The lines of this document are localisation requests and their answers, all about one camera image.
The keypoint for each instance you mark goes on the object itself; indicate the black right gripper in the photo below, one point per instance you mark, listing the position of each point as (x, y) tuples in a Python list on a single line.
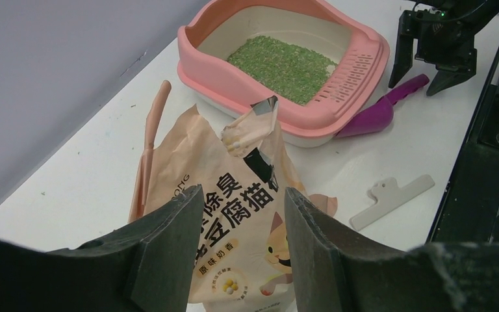
[(442, 36)]

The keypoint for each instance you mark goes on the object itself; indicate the pink litter box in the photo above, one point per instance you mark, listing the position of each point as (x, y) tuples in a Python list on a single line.
[(360, 55)]

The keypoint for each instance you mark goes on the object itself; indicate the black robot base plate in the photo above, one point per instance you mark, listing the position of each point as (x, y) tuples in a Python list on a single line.
[(469, 209)]

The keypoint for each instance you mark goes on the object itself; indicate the white bag clip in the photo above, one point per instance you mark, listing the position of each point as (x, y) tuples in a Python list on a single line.
[(388, 196)]

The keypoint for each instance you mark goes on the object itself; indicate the purple litter scoop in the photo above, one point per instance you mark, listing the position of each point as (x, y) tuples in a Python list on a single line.
[(379, 116)]

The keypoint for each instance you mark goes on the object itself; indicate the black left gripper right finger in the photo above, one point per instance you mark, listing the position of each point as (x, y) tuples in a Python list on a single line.
[(336, 268)]

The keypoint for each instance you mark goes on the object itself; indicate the green cat litter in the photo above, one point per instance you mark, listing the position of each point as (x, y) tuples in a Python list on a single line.
[(294, 72)]

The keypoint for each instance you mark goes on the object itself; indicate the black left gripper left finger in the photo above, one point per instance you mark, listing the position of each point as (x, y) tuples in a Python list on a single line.
[(146, 265)]

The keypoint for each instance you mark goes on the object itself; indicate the beige cat litter bag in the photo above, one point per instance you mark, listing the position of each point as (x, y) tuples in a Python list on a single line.
[(242, 261)]

